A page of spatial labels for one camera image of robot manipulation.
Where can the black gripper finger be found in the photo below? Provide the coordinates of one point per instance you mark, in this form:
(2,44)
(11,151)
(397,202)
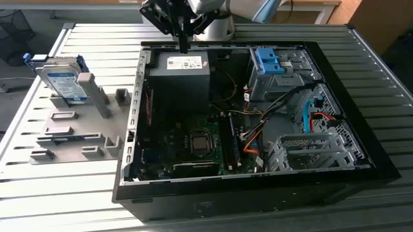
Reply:
(155,17)
(201,25)

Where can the hard disk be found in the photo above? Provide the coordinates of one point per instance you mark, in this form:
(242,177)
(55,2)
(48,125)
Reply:
(66,84)

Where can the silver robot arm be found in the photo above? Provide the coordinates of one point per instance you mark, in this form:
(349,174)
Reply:
(219,29)

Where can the grey metal disk bay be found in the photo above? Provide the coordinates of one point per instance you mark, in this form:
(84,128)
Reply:
(309,139)

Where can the grey power supply unit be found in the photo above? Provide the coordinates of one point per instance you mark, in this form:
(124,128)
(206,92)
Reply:
(181,84)

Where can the blue drive latch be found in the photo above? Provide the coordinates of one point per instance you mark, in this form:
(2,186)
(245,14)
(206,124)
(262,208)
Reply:
(269,67)

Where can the grey optical drive cage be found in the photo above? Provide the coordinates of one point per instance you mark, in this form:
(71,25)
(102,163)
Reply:
(274,84)

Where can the black mesh waste basket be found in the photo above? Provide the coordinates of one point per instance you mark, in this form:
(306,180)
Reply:
(18,48)

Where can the grey parts rack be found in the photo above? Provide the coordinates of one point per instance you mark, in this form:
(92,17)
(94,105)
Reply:
(83,120)

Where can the CPU socket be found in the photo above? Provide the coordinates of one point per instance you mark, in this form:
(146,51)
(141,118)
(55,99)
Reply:
(199,142)

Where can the black RAM slot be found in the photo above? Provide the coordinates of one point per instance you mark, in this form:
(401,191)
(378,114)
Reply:
(223,142)

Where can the green motherboard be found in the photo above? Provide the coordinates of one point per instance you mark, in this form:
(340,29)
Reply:
(175,142)

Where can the wooden cabinet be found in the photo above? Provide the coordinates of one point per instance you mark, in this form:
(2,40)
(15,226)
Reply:
(370,19)

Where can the blue RAM stick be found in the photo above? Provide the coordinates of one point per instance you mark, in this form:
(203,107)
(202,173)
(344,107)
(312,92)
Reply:
(68,139)

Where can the black graphics card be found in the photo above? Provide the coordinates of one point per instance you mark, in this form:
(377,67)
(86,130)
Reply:
(197,169)

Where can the black PC case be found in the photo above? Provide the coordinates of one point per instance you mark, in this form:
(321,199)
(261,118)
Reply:
(226,193)

